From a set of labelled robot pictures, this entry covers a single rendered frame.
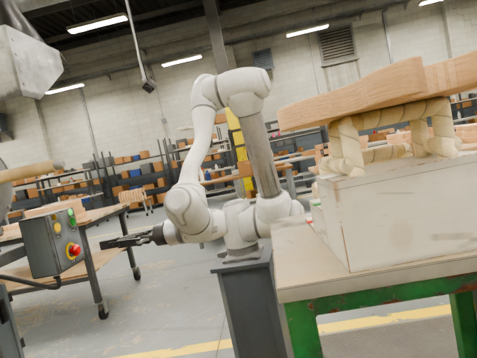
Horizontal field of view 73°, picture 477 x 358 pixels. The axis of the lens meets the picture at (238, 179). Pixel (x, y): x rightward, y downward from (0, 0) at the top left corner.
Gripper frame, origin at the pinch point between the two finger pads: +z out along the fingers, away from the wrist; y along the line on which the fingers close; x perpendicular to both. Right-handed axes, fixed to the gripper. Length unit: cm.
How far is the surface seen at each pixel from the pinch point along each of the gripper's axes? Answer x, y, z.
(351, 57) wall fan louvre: 261, 1067, -416
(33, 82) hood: 45, -38, -13
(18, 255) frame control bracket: 4.2, -11.3, 24.3
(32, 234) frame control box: 9.3, -8.3, 20.3
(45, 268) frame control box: -2.1, -8.3, 18.9
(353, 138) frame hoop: 20, -46, -74
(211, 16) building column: 335, 660, -3
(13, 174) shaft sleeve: 27.7, -28.7, 4.6
